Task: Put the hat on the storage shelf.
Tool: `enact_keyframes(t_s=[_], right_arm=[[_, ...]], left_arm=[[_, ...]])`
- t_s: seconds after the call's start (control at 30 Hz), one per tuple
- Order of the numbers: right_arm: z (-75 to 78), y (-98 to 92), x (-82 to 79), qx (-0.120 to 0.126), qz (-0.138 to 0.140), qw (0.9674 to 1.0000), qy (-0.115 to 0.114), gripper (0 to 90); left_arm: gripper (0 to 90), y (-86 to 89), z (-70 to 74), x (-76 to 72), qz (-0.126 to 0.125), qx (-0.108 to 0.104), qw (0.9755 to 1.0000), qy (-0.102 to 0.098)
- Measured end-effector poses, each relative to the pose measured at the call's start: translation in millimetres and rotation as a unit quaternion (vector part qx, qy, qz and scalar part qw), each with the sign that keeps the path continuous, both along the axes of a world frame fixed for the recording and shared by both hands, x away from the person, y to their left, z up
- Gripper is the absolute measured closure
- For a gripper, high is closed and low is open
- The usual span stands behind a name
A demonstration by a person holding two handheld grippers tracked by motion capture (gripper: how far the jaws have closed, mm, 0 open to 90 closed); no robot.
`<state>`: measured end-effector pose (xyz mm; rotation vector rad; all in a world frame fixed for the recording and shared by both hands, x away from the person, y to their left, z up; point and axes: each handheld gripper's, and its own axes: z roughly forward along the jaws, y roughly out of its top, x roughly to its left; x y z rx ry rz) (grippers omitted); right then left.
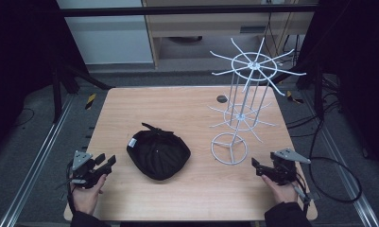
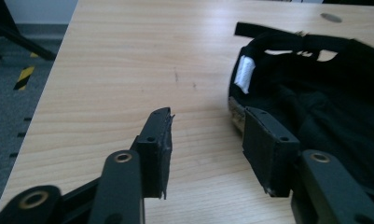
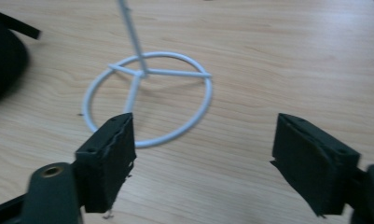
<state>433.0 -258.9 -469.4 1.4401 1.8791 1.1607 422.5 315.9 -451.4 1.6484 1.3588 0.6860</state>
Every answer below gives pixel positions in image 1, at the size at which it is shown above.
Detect black horizontal frame bar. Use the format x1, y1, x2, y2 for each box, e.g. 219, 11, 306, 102
58, 4, 319, 18

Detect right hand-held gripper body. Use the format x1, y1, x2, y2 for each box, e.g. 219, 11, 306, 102
269, 148, 312, 186

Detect black hanging cables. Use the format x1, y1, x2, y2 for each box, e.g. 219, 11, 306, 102
262, 0, 301, 65

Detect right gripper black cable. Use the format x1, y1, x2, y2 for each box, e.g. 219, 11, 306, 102
291, 172, 321, 217

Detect white wire rack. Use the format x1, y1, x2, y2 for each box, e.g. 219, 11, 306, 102
207, 36, 307, 166

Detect white cabinet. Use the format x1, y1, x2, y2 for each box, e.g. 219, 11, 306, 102
56, 0, 154, 65

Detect black looped floor cable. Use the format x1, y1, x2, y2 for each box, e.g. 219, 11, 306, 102
308, 117, 364, 204

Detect person's left hand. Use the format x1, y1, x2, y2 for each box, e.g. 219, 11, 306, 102
69, 173, 108, 217

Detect black metal stand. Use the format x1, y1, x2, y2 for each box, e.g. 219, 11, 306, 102
50, 55, 113, 125

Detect yellow black striped marker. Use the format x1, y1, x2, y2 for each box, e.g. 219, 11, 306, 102
84, 93, 97, 111
285, 90, 304, 105

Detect black cap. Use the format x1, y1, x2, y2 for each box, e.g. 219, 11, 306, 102
126, 122, 192, 182

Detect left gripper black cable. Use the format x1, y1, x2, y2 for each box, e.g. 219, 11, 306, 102
55, 166, 78, 216

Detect person's right hand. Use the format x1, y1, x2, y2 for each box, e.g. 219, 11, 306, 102
260, 174, 301, 206

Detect aluminium floor rail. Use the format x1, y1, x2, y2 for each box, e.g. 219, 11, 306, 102
0, 94, 77, 227
300, 89, 379, 227

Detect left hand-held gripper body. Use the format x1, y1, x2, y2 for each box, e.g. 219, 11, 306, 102
69, 149, 100, 190

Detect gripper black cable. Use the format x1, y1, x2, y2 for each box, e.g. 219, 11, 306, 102
291, 172, 321, 217
55, 166, 78, 216

